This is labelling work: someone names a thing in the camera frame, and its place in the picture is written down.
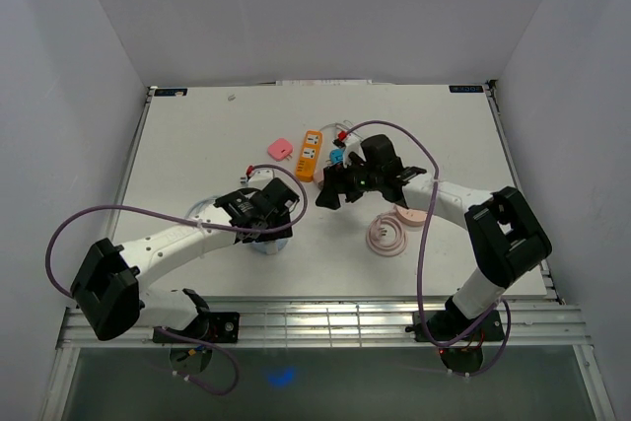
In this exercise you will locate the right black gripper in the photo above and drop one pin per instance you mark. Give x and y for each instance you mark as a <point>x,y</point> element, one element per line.
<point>338,176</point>

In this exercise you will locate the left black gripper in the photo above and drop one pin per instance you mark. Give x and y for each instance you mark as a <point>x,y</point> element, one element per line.
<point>286,232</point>

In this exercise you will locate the brown pink charger plug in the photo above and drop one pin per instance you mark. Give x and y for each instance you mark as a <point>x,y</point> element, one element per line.
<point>318,178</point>

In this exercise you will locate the blue round power socket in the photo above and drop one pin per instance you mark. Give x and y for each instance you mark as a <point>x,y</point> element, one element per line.
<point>270,247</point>

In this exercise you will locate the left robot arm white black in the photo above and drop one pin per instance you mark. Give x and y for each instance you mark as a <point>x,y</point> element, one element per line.
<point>115,285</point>

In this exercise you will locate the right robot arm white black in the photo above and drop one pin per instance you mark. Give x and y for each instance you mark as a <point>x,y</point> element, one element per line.
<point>506,238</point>

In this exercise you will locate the blue plug adapter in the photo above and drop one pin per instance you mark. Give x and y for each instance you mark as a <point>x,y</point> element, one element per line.
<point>335,157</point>

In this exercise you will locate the pink plug adapter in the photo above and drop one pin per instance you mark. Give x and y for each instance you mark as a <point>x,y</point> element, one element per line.
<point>280,150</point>

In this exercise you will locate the orange power strip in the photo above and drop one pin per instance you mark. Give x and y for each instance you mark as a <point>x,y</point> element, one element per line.
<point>308,156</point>

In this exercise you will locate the pink round power socket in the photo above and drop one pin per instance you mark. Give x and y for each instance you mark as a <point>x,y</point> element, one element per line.
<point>410,217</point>

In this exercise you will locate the left black corner label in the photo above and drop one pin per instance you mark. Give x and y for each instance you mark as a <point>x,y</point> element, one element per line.
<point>170,92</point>

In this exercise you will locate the black corner label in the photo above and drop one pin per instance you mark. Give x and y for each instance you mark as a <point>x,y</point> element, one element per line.
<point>170,92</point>
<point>466,89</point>

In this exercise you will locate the right black corner label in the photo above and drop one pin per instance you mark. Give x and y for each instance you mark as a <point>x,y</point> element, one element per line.
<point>466,89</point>

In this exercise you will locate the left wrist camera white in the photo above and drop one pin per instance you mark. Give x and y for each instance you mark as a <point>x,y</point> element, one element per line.
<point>257,177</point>

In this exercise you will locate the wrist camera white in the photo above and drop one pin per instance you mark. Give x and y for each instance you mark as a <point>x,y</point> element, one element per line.
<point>345,144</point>
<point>257,177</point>

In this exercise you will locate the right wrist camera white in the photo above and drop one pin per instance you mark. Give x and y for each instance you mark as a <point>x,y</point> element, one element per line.
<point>345,144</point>

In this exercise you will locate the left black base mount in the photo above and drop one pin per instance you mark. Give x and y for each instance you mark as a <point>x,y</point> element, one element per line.
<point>214,327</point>

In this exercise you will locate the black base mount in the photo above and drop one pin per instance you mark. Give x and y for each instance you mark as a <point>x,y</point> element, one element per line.
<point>443,327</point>
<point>214,327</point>

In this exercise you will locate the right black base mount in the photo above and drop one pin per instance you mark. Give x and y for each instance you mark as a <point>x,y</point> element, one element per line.
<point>443,327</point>

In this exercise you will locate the aluminium frame rail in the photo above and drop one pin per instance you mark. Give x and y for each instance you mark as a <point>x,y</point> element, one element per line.
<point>369,324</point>

